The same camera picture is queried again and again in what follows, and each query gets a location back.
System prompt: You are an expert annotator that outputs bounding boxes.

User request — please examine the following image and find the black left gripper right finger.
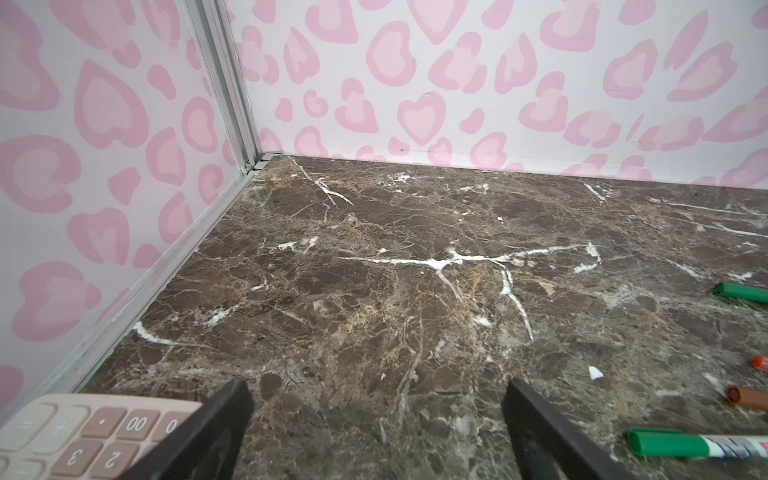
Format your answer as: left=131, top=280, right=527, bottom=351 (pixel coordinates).
left=501, top=379, right=634, bottom=480

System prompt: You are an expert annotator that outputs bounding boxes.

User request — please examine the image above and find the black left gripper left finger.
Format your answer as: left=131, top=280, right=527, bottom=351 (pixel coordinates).
left=118, top=379, right=255, bottom=480

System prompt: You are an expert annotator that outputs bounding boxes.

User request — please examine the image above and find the green cap marker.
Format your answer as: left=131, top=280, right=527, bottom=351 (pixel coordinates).
left=713, top=282, right=768, bottom=304
left=626, top=427, right=768, bottom=460

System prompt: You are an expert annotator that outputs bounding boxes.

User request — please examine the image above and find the red pen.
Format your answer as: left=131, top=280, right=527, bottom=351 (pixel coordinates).
left=751, top=355, right=768, bottom=371

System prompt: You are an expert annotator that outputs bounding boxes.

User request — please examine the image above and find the pink calculator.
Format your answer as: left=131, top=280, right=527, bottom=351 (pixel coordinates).
left=1, top=394, right=201, bottom=480

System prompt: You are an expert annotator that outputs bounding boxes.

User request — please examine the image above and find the brown cap marker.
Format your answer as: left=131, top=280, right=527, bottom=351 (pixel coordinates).
left=726, top=385, right=768, bottom=411

